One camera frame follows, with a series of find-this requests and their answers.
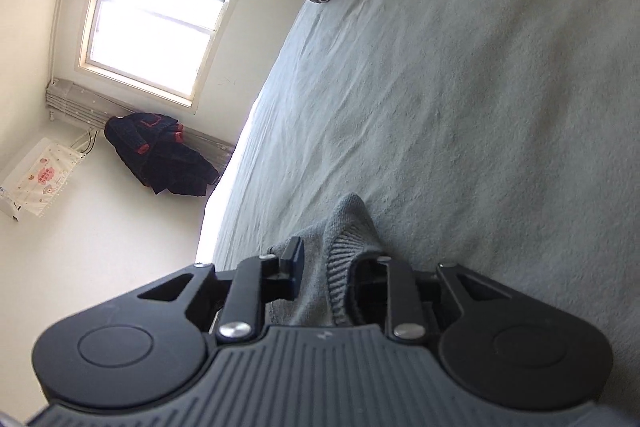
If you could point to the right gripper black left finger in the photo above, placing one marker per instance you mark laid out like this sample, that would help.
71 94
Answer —
230 306

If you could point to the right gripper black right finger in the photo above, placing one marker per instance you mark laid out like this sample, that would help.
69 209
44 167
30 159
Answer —
412 305

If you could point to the grey knitted sweater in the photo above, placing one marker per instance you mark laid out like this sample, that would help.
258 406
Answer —
334 249

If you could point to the dark navy hanging coat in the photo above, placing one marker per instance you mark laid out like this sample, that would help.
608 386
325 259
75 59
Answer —
152 146

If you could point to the grey bed sheet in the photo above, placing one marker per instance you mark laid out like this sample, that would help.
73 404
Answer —
500 134

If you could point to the white covered air conditioner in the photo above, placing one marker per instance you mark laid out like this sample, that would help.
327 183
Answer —
35 181

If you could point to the grey radiator under window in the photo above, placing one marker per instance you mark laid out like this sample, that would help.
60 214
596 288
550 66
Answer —
88 109

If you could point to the bright window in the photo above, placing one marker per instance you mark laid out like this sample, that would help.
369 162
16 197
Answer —
159 47

